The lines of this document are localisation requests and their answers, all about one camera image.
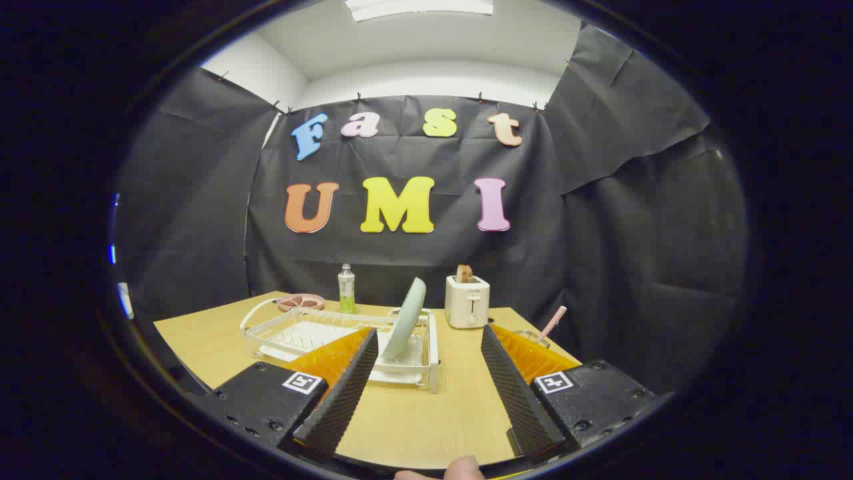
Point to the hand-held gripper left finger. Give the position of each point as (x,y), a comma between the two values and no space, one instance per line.
(346,400)

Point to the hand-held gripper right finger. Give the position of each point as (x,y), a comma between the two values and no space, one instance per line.
(520,400)

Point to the light green plate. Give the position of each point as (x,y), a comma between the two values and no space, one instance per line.
(406,320)

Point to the pink dish with beans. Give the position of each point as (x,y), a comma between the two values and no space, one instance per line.
(300,302)

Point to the clear bottle with green liquid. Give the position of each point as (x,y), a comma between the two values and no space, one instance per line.
(346,290)

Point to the white toaster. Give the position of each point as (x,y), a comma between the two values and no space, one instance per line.
(466,303)

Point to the brown toast slice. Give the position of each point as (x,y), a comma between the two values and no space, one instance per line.
(464,273)

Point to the black backdrop cloth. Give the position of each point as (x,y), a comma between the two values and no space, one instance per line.
(600,233)

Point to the bright screen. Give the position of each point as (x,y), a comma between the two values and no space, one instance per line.
(124,300)

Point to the ceiling light panel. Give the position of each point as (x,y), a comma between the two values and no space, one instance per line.
(420,8)

